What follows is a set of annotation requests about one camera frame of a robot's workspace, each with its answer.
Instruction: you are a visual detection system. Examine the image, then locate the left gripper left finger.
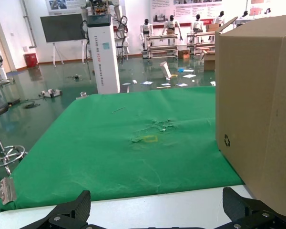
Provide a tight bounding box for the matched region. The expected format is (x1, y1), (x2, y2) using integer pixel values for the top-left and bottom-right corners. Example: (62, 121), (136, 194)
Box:
(20, 190), (91, 229)

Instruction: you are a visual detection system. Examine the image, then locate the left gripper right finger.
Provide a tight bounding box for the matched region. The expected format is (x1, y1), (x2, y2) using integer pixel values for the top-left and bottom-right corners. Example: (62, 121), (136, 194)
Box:
(223, 187), (286, 229)

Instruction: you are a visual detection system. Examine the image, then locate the large brown cardboard box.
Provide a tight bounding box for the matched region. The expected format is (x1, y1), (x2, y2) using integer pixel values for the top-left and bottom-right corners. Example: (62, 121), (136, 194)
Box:
(214, 13), (286, 219)

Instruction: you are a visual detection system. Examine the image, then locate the open brown cardboard box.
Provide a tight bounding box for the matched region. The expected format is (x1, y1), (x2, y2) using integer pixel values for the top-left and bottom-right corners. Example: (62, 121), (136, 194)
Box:
(203, 50), (216, 71)

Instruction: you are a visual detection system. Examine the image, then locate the small brown cardboard box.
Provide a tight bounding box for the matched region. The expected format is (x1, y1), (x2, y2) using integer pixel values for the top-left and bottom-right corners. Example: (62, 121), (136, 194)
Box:
(178, 49), (191, 60)

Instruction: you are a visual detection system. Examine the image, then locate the green table cloth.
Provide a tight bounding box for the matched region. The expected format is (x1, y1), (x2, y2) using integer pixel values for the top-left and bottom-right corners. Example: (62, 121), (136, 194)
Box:
(0, 85), (245, 212)

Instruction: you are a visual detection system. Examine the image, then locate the small grey white device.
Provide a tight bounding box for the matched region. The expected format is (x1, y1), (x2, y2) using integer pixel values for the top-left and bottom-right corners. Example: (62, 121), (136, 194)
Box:
(38, 88), (63, 98)

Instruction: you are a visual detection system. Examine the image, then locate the red bin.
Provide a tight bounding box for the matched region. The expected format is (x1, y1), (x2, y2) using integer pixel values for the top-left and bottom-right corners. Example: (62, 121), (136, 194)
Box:
(23, 52), (38, 69)

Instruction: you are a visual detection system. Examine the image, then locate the tall white carton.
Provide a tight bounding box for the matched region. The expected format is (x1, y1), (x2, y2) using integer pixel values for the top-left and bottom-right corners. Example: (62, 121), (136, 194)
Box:
(160, 61), (173, 79)

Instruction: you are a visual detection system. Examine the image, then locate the metal workbench rack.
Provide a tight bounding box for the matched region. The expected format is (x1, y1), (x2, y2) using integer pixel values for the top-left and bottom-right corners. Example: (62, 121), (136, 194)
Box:
(186, 32), (216, 54)
(143, 33), (179, 60)

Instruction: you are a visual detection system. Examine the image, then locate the dark display on white stand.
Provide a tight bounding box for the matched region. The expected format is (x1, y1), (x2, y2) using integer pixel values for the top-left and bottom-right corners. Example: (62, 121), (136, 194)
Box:
(40, 13), (89, 66)

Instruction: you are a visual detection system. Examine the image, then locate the beige door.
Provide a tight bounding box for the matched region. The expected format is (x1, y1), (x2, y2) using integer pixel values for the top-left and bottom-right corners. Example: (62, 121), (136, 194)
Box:
(0, 10), (15, 72)

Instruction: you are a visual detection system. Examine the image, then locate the white black humanoid robot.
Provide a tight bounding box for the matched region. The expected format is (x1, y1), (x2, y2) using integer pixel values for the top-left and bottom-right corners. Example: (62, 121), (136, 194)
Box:
(192, 13), (204, 34)
(140, 18), (153, 52)
(162, 14), (184, 41)
(213, 10), (226, 26)

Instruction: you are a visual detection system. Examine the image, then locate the exposed robot torso with arms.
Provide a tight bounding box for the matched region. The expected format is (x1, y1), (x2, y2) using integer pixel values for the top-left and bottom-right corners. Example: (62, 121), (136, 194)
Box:
(80, 0), (131, 65)

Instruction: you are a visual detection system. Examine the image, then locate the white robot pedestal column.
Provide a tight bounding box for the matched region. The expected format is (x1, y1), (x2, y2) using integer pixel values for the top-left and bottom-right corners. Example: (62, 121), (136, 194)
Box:
(87, 14), (121, 94)

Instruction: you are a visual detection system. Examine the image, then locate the wide wall poster board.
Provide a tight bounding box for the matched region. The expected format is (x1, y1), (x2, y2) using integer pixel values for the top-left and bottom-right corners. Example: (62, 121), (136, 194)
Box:
(149, 0), (224, 23)

